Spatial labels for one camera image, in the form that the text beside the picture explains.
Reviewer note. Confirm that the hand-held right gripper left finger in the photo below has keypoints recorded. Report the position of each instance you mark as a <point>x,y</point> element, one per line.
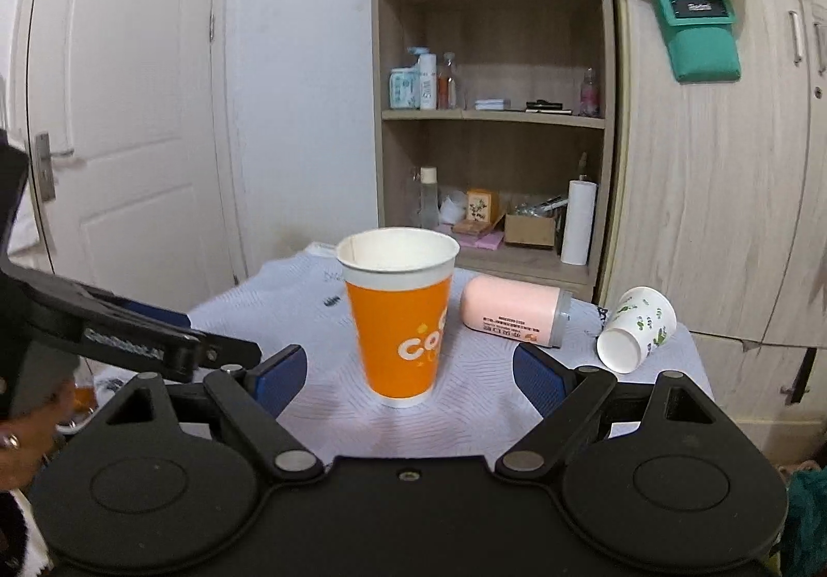
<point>283,371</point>

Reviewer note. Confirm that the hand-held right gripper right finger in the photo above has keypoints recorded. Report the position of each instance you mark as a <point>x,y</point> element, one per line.
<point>536,373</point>

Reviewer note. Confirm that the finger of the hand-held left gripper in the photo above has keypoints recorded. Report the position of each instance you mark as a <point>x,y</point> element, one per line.
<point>158,315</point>
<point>168,351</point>

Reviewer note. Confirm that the white floral paper cup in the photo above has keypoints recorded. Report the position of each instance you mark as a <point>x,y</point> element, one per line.
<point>636,328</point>

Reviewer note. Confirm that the orange paper cup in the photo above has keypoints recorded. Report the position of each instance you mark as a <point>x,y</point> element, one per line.
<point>400,325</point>

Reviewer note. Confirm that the person's left hand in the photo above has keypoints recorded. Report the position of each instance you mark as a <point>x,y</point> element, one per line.
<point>29,435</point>

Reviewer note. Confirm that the pink bottle with grey cap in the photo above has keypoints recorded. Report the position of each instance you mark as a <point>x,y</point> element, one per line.
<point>510,309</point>

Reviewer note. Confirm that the pale quilted tablecloth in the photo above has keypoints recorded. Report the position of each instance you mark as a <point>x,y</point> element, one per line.
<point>336,422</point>

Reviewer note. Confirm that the clear glass with amber drink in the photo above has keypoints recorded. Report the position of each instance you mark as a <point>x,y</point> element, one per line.
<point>83,399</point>

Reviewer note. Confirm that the pink notepad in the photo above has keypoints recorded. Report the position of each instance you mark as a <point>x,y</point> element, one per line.
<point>488,241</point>

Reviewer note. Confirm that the open cardboard box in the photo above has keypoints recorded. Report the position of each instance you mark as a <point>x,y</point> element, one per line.
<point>530,231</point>

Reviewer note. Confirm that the white paper towel roll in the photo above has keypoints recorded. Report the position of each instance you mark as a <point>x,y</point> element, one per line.
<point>578,221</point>

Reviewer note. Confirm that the small brown wooden box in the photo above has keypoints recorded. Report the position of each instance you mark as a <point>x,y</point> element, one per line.
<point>470,228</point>

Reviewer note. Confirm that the small yellow box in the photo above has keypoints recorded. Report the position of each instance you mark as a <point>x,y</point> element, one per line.
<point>483,205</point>

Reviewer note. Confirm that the crumpled white plastic bag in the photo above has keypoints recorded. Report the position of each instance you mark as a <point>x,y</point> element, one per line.
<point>453,208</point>

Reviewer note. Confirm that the clear bottle with white cap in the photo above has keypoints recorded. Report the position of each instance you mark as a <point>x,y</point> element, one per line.
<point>428,202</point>

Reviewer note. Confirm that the white panelled door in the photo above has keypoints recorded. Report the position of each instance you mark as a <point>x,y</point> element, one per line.
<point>142,99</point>

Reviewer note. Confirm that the wooden open shelf unit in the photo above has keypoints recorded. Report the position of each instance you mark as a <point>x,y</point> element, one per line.
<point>517,154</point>

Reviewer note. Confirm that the light wooden wardrobe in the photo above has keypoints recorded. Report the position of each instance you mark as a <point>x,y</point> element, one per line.
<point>711,196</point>

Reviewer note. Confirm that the flat black item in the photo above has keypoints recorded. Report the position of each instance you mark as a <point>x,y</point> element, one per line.
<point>548,107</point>

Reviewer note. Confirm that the flat white box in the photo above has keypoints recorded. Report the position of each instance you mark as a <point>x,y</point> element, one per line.
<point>492,104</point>

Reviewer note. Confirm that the pink clear bottle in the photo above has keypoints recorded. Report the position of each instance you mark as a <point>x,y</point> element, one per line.
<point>589,95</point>

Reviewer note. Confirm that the orange liquid bottle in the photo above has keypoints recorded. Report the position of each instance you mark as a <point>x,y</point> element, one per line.
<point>447,86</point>

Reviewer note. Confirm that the teal fluffy cloth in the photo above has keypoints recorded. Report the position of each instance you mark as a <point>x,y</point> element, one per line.
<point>804,519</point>

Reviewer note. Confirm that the light blue wipes pack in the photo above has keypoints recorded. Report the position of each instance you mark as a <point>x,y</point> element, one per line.
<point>404,89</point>

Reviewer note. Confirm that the white bottle with blue cap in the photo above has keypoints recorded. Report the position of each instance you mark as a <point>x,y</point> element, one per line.
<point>428,82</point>

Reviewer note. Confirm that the teal hanging pouch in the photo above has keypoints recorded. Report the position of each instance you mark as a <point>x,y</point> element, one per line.
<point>704,50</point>

